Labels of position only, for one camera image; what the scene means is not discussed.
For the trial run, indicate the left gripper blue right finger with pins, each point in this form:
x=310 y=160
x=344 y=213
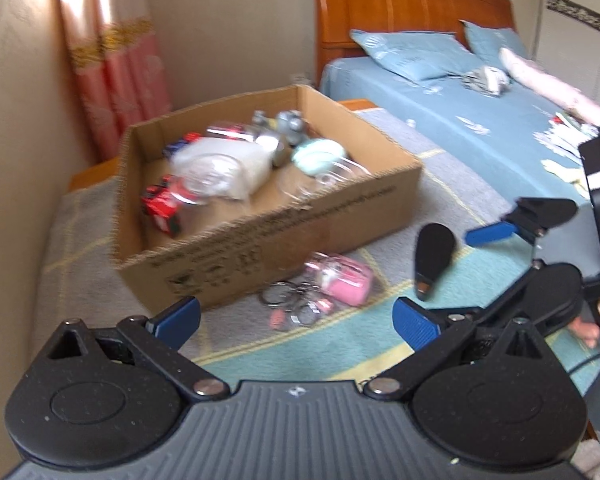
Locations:
x=435 y=346

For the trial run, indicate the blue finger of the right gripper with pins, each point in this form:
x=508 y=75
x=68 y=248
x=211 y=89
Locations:
x=491 y=233
x=457 y=314

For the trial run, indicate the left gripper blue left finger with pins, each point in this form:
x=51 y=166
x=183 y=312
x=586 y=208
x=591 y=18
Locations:
x=157 y=342

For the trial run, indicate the pink bottle keychain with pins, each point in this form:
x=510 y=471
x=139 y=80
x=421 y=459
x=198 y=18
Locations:
x=328 y=282

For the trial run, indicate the red toy car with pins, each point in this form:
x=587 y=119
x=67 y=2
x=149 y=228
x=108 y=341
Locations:
x=161 y=207

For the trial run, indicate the white plastic bottle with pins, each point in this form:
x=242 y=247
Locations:
x=257 y=165

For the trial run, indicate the clear square plastic container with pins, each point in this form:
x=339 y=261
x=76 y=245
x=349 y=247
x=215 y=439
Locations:
x=294 y=184

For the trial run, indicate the black cube toy red buttons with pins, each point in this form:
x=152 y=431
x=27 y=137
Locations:
x=172 y=148

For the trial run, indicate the grey cat figurine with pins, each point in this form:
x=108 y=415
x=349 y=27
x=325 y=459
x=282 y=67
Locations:
x=288 y=123

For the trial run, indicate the gold capsule jar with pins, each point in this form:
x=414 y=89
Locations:
x=250 y=137

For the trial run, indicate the correction tape dispenser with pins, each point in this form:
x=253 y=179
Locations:
x=435 y=247

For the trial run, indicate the clear round plastic jar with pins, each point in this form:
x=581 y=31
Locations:
x=207 y=176

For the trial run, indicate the brown cardboard box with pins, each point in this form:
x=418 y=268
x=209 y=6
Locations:
x=229 y=250

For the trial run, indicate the crumpled grey cloth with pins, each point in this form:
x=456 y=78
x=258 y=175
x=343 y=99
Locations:
x=488 y=80

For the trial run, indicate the pink blanket roll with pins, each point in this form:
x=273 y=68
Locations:
x=549 y=87

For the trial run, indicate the blue pillow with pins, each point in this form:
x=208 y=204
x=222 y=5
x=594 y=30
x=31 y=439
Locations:
x=487 y=42
x=417 y=56

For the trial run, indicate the wooden bed headboard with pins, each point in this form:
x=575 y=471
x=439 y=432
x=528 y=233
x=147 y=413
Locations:
x=336 y=18

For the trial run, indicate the pink curtain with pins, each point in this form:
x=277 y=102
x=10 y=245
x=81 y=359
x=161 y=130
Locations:
x=120 y=75

